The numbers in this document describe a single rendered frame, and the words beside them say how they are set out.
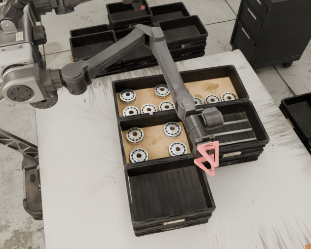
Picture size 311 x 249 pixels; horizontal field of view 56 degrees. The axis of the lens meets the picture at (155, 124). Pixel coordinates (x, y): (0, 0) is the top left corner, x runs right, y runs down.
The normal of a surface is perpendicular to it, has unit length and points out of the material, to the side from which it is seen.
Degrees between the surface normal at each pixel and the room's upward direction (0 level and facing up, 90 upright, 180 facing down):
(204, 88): 0
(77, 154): 0
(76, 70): 0
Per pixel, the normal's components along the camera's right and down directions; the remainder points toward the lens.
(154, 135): 0.00, -0.56
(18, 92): 0.28, 0.80
